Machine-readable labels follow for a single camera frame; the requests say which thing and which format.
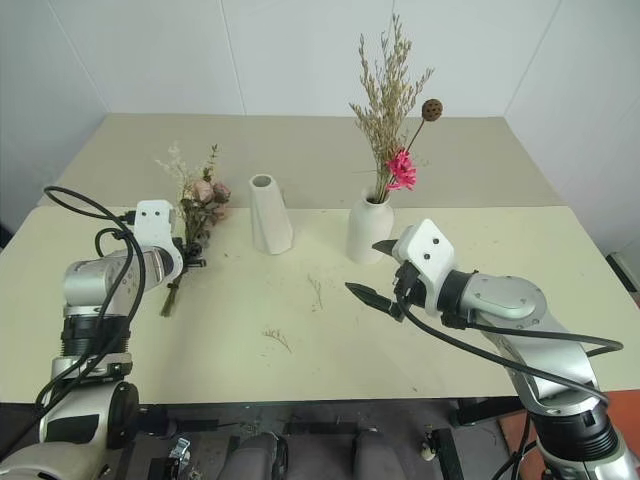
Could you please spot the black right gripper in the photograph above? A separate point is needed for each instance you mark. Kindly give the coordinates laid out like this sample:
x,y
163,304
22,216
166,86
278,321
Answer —
x,y
409,287

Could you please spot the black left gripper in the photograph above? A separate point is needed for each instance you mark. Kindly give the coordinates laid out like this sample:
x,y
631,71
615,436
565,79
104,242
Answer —
x,y
180,260

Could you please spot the dried pink rose bouquet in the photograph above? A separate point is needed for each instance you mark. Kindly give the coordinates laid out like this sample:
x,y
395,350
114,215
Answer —
x,y
200,210

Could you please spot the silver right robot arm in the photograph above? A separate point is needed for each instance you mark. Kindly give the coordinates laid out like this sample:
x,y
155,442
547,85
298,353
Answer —
x,y
505,295

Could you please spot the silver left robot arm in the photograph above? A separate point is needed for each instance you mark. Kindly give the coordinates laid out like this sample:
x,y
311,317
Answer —
x,y
85,280

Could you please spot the dried grass pink flower bouquet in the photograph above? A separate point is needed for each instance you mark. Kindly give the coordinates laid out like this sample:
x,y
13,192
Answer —
x,y
387,115

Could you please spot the round white bottle vase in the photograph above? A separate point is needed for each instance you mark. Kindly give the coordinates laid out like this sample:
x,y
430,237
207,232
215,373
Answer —
x,y
369,230

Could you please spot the small dried twig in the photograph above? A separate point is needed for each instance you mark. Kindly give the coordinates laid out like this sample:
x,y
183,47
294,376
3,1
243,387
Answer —
x,y
280,340
317,292

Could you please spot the tall tapered white vase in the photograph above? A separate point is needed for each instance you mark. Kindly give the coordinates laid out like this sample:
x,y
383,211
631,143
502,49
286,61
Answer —
x,y
270,220

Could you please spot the small white caster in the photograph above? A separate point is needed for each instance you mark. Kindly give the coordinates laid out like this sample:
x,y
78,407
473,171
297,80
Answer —
x,y
428,447

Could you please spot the dark rounded shape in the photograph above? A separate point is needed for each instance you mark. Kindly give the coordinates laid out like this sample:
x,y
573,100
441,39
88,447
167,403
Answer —
x,y
376,457
257,457

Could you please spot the metal caster wheel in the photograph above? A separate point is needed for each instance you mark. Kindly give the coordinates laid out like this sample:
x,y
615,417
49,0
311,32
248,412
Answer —
x,y
179,450

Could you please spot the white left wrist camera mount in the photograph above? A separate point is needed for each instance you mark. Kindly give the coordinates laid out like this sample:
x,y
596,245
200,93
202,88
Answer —
x,y
152,227

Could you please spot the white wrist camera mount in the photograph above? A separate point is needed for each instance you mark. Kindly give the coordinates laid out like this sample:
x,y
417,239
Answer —
x,y
430,250
152,227

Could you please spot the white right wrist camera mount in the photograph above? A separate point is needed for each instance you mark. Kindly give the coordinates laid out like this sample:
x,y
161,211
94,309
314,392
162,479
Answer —
x,y
430,250

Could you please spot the black table frame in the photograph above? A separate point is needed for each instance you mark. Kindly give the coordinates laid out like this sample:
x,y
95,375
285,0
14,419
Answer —
x,y
487,410

